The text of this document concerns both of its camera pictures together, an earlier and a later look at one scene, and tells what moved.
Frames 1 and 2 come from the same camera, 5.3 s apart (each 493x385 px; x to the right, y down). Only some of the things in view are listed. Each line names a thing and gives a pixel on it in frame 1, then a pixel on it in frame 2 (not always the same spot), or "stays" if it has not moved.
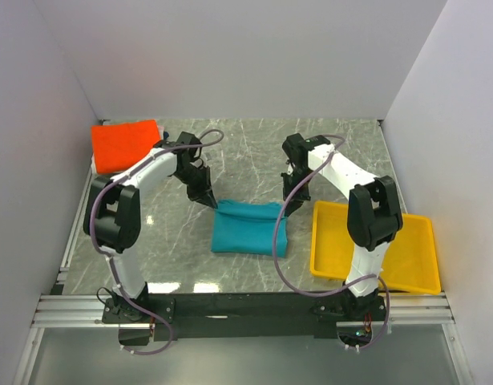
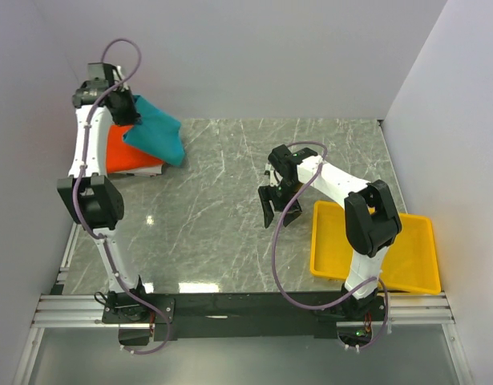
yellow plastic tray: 410,263 stays
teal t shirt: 246,227 to 155,134
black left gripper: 203,193 to 132,117
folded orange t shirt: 115,145 stays
